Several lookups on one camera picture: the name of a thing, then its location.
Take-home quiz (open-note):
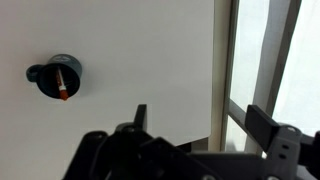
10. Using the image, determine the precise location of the grey window frame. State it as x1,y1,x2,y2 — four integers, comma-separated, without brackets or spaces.
209,0,303,158

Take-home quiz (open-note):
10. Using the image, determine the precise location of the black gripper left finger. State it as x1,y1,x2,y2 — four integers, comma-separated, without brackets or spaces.
63,104,214,180

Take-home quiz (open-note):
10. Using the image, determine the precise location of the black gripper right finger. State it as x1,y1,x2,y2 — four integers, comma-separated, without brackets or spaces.
245,104,320,180

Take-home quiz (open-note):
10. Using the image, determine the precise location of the dark teal mug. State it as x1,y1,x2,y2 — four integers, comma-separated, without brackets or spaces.
25,53,83,100

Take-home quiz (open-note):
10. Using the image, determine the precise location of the white marker with orange cap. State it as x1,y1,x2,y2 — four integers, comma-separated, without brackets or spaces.
55,66,70,102

